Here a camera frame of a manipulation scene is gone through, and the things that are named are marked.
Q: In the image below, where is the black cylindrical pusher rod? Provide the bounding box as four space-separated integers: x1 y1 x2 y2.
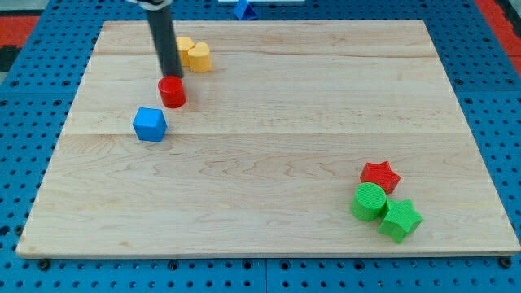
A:
146 2 184 78

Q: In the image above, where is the yellow hexagon block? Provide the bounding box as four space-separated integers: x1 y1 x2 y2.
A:
176 37 195 67

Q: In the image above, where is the yellow heart block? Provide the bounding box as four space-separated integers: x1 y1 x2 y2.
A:
188 42 212 72

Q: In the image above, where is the red cylinder block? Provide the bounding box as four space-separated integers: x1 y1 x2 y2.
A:
158 76 186 108

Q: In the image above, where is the blue triangle block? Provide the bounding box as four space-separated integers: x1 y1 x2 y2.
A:
234 0 259 20

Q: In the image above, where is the blue cube block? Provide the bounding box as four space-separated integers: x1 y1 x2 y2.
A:
133 107 167 142

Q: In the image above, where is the wooden board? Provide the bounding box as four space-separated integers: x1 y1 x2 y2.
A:
16 20 520 259

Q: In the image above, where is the red star block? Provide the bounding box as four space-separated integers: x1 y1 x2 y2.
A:
360 161 401 195

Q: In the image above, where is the green cylinder block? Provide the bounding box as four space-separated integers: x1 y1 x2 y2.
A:
350 182 387 221

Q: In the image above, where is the green star block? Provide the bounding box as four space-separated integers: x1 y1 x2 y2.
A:
378 199 423 244

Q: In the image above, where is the silver robot wrist ring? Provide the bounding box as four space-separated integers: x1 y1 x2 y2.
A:
126 0 173 7

